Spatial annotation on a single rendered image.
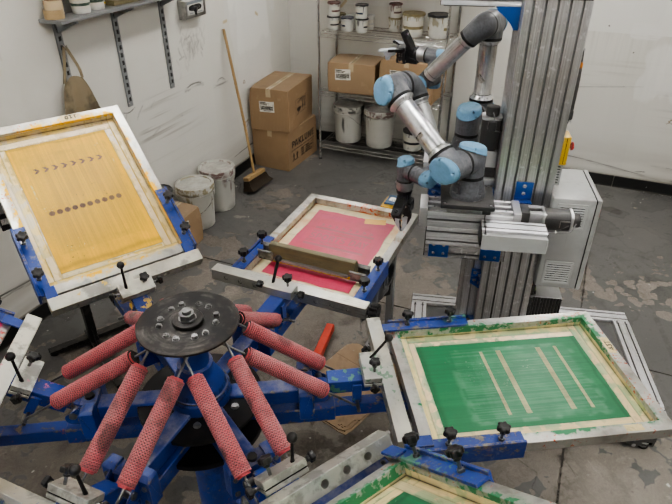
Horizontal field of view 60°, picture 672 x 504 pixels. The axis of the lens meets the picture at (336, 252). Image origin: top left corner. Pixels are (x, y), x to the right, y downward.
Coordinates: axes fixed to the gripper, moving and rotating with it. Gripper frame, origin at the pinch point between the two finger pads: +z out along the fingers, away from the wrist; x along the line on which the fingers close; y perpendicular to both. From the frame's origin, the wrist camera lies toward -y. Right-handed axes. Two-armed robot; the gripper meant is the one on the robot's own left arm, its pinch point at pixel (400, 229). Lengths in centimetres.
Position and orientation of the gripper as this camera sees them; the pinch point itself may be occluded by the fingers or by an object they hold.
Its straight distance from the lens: 273.2
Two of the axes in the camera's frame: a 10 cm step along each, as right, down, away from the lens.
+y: 4.0, -5.2, 7.6
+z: 0.1, 8.3, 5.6
